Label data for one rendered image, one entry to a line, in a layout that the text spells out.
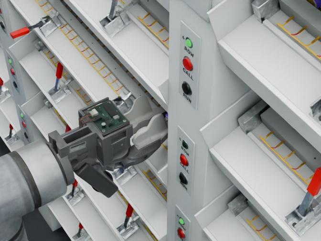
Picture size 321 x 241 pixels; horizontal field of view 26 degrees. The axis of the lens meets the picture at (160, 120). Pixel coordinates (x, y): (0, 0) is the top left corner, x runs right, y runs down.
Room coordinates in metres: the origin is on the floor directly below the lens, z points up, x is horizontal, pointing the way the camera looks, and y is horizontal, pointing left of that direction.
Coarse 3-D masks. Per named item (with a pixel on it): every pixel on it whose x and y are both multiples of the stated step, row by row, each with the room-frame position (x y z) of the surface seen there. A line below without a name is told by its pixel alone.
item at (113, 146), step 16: (80, 112) 0.70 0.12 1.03; (96, 112) 0.70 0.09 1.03; (112, 112) 0.70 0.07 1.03; (80, 128) 0.67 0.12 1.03; (96, 128) 0.68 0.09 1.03; (112, 128) 0.67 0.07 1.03; (128, 128) 0.68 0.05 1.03; (48, 144) 0.66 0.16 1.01; (64, 144) 0.64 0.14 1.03; (80, 144) 0.65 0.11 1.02; (96, 144) 0.66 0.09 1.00; (112, 144) 0.66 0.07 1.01; (128, 144) 0.69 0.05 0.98; (64, 160) 0.63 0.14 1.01; (80, 160) 0.65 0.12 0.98; (96, 160) 0.66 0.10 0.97; (112, 160) 0.66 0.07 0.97
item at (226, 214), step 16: (224, 192) 0.62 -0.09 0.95; (240, 192) 0.63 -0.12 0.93; (208, 208) 0.60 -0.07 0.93; (224, 208) 0.62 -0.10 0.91; (240, 208) 0.61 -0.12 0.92; (256, 208) 0.60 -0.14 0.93; (208, 224) 0.60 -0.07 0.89; (224, 224) 0.60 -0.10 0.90; (240, 224) 0.59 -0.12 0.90; (256, 224) 0.59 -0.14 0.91; (224, 240) 0.57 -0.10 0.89; (240, 240) 0.57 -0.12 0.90; (256, 240) 0.56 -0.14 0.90; (272, 240) 0.56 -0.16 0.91
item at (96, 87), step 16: (16, 0) 1.15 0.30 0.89; (32, 0) 1.14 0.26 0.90; (32, 16) 1.10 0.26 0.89; (64, 32) 1.04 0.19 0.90; (48, 48) 1.05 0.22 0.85; (64, 48) 1.00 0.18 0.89; (80, 48) 0.99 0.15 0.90; (64, 64) 0.96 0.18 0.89; (80, 64) 0.96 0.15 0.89; (96, 64) 0.95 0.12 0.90; (80, 80) 0.92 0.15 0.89; (96, 80) 0.91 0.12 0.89; (112, 80) 0.90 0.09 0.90; (96, 96) 0.88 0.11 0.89; (112, 96) 0.87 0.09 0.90; (144, 128) 0.79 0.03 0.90; (160, 160) 0.73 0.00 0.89; (160, 176) 0.67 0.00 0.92
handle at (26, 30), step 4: (36, 24) 1.05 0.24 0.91; (40, 24) 1.05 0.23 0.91; (44, 24) 1.05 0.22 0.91; (24, 28) 1.03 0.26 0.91; (28, 28) 1.04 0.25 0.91; (32, 28) 1.04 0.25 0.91; (36, 28) 1.04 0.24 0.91; (12, 32) 1.02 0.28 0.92; (16, 32) 1.02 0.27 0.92; (20, 32) 1.02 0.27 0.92; (24, 32) 1.02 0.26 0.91; (28, 32) 1.03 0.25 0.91; (12, 36) 1.01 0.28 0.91; (16, 36) 1.02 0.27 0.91
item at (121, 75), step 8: (48, 0) 1.10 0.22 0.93; (56, 0) 1.10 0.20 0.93; (56, 8) 1.08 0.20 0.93; (64, 8) 1.07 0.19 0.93; (64, 16) 1.05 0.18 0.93; (72, 16) 1.05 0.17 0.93; (72, 24) 1.03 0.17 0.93; (80, 24) 1.03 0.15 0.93; (80, 32) 1.01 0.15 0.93; (88, 32) 1.00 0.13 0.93; (88, 40) 0.98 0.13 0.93; (96, 40) 0.98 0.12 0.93; (96, 48) 0.96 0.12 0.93; (104, 48) 0.96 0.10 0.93; (104, 56) 0.94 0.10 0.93; (104, 64) 0.93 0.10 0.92; (112, 64) 0.92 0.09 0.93; (112, 72) 0.90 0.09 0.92; (120, 72) 0.90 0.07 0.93; (120, 80) 0.88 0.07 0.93; (128, 80) 0.87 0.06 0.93; (112, 88) 0.88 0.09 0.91; (128, 88) 0.86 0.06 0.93; (136, 88) 0.85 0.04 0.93; (136, 96) 0.84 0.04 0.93; (152, 104) 0.82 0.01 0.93
